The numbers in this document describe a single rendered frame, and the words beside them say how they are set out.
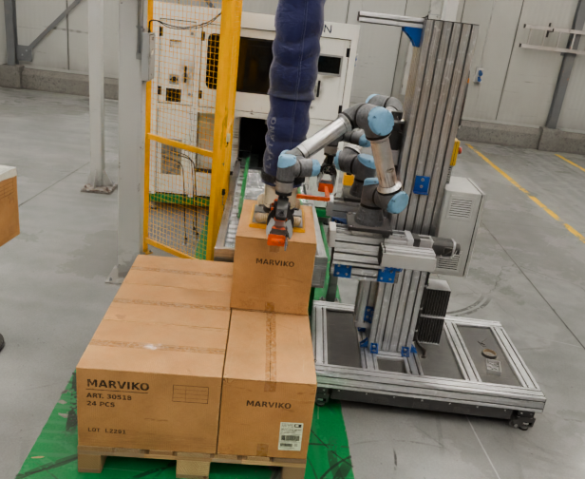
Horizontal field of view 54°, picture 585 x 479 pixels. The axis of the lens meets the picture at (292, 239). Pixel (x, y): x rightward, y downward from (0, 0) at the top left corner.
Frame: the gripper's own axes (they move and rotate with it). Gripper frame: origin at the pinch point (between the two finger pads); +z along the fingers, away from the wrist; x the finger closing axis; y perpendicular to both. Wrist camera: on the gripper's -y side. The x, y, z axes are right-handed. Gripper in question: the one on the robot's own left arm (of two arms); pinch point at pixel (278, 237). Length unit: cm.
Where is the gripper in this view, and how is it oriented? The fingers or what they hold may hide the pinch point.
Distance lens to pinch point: 250.8
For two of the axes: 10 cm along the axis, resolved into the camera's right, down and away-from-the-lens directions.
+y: -0.1, -3.5, 9.4
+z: -1.1, 9.3, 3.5
